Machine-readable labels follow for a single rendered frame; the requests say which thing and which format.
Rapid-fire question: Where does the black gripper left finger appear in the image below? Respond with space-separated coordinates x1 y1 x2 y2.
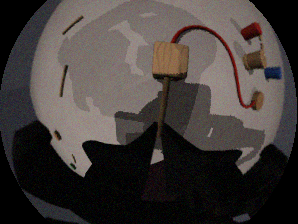
82 121 158 194

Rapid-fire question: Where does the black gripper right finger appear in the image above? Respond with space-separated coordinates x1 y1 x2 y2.
161 123 242 196

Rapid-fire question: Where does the light brown wooden block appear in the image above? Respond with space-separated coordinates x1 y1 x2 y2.
152 41 189 81

